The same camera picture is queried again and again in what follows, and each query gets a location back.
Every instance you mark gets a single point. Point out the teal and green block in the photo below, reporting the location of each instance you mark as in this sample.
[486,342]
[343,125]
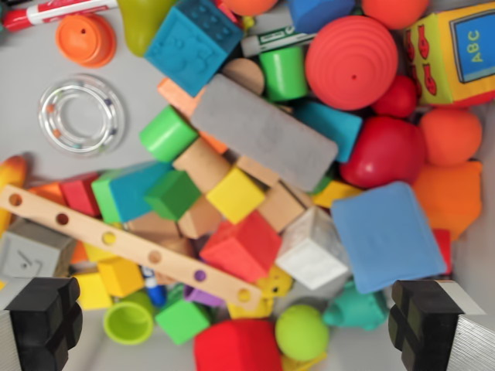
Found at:
[123,191]

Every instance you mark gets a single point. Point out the blue foam block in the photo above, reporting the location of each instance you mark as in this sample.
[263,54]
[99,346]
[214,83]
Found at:
[319,13]

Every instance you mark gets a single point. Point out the light green wooden cube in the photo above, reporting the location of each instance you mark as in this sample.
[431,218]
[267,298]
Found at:
[181,320]

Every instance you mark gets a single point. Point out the lime green plastic cup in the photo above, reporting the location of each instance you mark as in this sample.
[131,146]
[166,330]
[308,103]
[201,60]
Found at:
[127,318]

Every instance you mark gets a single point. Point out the green toy pear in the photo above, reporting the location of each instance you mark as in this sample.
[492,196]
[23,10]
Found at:
[139,23]

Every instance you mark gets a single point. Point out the purple plastic piece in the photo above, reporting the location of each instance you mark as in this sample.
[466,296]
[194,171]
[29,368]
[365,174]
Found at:
[201,295]

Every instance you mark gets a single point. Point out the glossy red toy apple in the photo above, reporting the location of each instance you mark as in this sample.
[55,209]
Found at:
[383,152]

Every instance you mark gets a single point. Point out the yellow wooden cube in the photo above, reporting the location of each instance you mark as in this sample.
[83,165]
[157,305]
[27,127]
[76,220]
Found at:
[93,291]
[121,276]
[236,195]

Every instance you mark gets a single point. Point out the grey rubber cube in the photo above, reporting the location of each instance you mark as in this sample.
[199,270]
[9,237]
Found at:
[31,247]

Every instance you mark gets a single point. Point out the red whiteboard marker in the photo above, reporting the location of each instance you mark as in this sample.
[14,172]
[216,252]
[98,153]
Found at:
[58,11]

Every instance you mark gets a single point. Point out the orange plastic stacking cup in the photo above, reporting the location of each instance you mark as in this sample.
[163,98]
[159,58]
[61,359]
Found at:
[85,40]

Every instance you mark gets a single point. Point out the lime green ball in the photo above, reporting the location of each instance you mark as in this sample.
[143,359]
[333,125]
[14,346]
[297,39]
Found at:
[301,332]

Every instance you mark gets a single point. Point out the yellow orange toy banana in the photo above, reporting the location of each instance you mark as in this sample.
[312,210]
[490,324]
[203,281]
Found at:
[11,174]

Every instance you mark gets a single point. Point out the grey foam block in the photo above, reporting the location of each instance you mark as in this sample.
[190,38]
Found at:
[267,133]

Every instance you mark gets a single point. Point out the orange wooden block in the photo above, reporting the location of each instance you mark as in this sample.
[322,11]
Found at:
[48,191]
[176,94]

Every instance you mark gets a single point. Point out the yellow ABC fabric cube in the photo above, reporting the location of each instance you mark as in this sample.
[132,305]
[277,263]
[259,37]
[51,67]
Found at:
[452,58]

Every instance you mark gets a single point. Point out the yellow rubber animal toy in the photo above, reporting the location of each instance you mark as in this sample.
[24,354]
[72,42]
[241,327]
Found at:
[276,286]

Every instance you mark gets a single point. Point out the green wooden cylinder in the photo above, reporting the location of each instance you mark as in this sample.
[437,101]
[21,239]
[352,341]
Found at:
[168,133]
[282,73]

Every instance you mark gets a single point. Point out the natural wooden block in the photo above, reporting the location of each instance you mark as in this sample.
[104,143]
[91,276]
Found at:
[199,220]
[257,170]
[284,206]
[154,226]

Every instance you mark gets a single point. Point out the red plastic piece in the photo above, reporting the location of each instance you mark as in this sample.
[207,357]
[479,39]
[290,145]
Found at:
[442,247]

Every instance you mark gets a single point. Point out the teal rubber pig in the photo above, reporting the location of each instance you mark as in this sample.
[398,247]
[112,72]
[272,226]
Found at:
[356,309]

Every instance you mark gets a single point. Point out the light blue fabric cube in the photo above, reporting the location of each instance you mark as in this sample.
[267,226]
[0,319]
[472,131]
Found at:
[386,235]

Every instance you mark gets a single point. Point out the yellow wooden block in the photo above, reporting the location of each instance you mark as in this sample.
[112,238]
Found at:
[334,193]

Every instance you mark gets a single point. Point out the red fabric cube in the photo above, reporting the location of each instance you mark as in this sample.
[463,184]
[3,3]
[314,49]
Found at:
[237,346]

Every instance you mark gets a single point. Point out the red wooden block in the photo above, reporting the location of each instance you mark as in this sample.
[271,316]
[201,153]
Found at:
[79,195]

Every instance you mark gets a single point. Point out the red ridged rubber ball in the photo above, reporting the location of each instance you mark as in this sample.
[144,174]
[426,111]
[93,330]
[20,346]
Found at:
[350,62]

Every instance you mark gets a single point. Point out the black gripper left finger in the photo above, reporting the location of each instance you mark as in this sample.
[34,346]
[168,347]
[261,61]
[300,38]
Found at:
[44,320]

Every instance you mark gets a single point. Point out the orange fabric toy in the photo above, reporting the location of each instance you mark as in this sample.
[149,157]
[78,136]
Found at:
[448,197]

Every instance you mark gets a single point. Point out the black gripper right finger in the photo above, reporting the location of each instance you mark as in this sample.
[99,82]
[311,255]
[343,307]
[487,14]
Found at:
[425,320]

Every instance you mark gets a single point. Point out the brown wooden cylinder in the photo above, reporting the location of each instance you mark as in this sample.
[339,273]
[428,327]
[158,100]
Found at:
[243,73]

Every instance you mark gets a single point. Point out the wooden strip with holes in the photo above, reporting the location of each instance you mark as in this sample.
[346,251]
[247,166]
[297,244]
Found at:
[85,228]

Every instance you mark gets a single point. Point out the green and white marker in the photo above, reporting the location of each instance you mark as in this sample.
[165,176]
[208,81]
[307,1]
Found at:
[278,40]

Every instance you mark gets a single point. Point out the blue marker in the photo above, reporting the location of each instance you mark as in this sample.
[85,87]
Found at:
[154,291]

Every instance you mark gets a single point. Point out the small red ball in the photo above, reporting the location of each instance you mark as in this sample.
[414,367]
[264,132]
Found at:
[398,98]

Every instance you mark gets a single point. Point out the natural wooden cylinder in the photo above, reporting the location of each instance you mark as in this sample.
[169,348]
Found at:
[201,162]

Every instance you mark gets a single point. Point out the teal foam block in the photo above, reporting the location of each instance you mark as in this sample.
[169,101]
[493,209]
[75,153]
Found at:
[334,125]

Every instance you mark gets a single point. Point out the red wooden cube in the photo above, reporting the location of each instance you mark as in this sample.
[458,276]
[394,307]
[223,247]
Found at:
[241,245]

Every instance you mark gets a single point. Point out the dark green wooden cube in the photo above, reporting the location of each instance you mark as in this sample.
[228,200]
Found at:
[172,195]

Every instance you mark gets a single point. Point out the white rubber cube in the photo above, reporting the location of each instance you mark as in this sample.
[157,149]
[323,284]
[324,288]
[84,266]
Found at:
[313,251]

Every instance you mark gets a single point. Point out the yellow toy piece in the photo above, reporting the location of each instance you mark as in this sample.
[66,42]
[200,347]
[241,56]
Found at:
[301,364]

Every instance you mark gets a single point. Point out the teal embossed rubber block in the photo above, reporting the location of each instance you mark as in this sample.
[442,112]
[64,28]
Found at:
[189,50]

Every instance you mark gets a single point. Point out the orange smooth ball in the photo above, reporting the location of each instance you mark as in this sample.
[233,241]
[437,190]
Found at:
[394,11]
[249,5]
[450,135]

